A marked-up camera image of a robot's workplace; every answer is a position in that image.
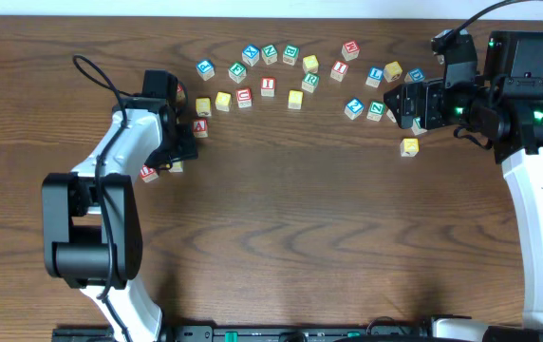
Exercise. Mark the blue D block upper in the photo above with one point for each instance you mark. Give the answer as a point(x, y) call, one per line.
point(414, 75)

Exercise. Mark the green R block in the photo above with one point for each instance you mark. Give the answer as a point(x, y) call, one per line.
point(310, 82)

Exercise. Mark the red U block lower left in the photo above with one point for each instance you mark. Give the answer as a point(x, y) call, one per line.
point(148, 174)

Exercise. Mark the green Z block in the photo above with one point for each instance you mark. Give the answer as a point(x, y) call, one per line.
point(376, 111)

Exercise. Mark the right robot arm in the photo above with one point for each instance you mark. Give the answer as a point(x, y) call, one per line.
point(497, 104)

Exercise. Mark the yellow block left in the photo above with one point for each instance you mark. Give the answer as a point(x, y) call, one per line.
point(203, 107)

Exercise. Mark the red A block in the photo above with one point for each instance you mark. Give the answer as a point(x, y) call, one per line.
point(200, 128)

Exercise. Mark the red 3 block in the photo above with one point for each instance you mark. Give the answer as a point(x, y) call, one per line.
point(180, 94)

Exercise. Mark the yellow S block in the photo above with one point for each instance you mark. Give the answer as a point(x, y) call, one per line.
point(295, 99)

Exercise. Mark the green F block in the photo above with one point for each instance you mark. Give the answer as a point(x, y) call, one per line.
point(237, 72)

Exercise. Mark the green T block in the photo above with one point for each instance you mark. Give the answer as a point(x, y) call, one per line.
point(416, 128)

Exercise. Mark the yellow O block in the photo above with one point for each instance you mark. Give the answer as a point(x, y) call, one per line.
point(223, 101)

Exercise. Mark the yellow block top centre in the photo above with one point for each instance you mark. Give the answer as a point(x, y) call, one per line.
point(310, 64)

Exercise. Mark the yellow M block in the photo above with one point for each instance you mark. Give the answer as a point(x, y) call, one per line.
point(393, 71)

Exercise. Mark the blue 2 block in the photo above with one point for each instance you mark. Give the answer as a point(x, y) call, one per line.
point(354, 108)

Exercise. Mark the green B block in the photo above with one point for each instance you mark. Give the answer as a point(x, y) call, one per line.
point(290, 55)

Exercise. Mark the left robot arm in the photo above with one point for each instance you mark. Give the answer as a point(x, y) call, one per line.
point(91, 225)

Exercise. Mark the blue L block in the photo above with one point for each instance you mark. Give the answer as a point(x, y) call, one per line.
point(374, 77)

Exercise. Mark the red U block centre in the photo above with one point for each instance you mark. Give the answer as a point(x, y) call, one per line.
point(244, 97)

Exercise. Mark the green N block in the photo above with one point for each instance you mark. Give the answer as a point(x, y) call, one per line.
point(269, 54)

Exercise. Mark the red I block right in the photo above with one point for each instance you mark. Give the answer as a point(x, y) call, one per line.
point(338, 71)

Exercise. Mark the yellow block lower right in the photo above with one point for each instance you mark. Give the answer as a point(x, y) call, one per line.
point(409, 147)

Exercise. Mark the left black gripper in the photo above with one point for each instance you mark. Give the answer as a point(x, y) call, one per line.
point(184, 143)

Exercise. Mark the red I block centre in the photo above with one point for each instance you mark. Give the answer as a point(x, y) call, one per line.
point(267, 87)

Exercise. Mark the red H block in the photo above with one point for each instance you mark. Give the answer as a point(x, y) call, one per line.
point(350, 50)

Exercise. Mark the red u block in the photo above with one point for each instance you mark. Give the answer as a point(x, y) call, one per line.
point(244, 97)
point(148, 174)

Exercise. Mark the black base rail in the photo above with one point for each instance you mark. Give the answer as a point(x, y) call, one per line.
point(380, 329)

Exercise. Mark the yellow C block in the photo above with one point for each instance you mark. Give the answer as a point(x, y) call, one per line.
point(177, 167)

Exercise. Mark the blue 5 block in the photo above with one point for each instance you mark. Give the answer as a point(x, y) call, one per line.
point(391, 116)

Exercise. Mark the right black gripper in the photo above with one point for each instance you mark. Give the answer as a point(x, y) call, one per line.
point(407, 105)

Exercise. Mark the blue X block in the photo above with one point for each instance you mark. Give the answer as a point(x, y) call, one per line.
point(251, 55)

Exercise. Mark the red i block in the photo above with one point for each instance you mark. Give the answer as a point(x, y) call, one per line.
point(267, 87)
point(338, 71)

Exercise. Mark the blue P block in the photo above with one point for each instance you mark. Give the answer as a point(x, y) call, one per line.
point(205, 69)

